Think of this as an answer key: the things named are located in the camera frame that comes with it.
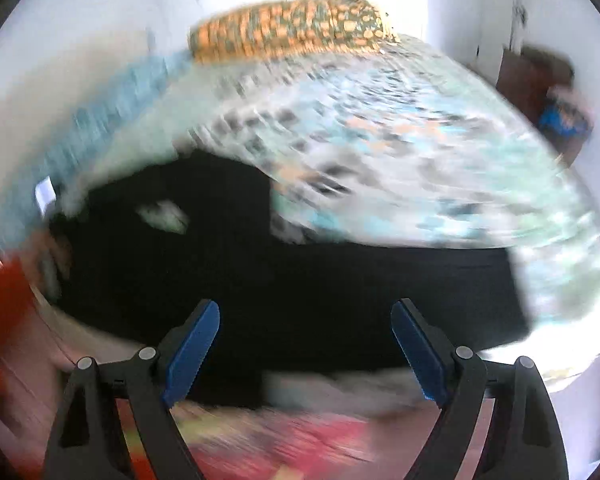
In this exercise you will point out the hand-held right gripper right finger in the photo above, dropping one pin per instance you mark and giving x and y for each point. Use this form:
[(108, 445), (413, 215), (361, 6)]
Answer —
[(420, 355)]

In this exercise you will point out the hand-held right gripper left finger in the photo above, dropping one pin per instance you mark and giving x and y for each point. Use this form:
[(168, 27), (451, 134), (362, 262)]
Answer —
[(195, 350)]

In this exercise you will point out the black pants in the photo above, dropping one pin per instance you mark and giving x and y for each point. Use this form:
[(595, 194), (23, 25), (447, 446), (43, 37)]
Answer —
[(330, 300)]

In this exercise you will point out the patterned light bedsheet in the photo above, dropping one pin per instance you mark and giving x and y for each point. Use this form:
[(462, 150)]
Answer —
[(405, 160)]

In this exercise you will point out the orange sleeve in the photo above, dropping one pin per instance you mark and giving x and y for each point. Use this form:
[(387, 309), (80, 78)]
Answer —
[(2, 310)]

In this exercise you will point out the light blue cloth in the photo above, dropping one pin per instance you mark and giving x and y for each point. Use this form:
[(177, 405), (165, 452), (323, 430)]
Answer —
[(105, 105)]

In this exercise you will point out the blue object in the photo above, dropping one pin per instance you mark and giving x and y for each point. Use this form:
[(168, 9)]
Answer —
[(562, 119)]

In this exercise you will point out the brown wooden furniture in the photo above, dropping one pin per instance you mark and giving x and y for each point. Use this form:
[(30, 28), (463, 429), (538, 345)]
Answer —
[(522, 85)]

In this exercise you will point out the orange patterned pillow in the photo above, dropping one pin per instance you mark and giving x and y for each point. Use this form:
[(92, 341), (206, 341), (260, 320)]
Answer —
[(290, 27)]

